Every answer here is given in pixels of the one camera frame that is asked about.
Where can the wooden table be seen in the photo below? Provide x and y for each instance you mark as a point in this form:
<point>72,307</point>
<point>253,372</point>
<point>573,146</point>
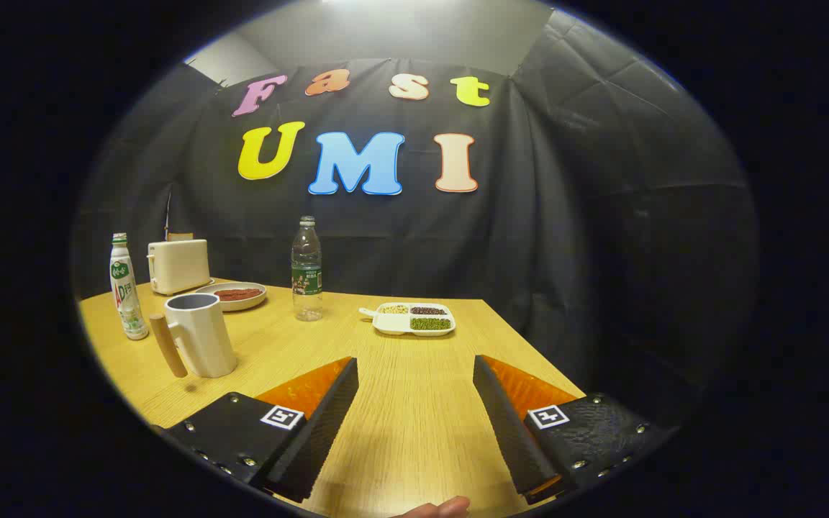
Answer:
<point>414,403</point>

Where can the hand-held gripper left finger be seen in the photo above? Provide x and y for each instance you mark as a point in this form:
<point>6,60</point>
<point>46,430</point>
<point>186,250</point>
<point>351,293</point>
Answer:
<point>321,432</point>

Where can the white divided dish with beans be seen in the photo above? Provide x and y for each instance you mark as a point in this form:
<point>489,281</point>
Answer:
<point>404,325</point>

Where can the cream toaster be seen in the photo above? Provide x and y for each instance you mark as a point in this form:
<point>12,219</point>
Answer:
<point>180,266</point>

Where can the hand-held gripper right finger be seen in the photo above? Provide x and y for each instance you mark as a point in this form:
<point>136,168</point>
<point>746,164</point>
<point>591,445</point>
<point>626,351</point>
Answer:
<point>508,432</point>

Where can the white juice bottle green label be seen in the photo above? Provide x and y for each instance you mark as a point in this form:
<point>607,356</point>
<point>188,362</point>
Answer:
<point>129,302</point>

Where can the round plate with red food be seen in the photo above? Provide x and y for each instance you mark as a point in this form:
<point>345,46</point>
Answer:
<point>238,302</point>

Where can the clear plastic water bottle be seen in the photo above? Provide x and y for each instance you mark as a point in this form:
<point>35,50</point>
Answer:
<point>306,288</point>

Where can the bread slice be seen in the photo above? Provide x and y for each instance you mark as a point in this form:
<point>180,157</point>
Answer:
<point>180,236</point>

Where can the black backdrop cloth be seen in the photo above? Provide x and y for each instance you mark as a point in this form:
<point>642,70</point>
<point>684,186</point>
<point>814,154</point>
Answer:
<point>565,216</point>

